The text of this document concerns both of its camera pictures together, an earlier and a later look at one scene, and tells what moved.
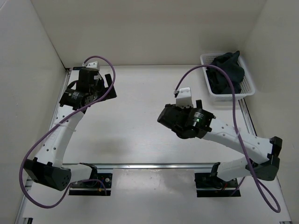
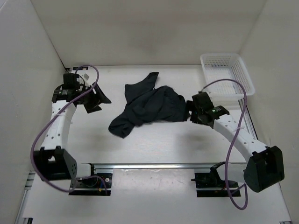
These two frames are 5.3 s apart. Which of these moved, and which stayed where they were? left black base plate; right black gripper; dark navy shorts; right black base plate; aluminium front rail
Moved: right black gripper; dark navy shorts
Stayed: left black base plate; right black base plate; aluminium front rail
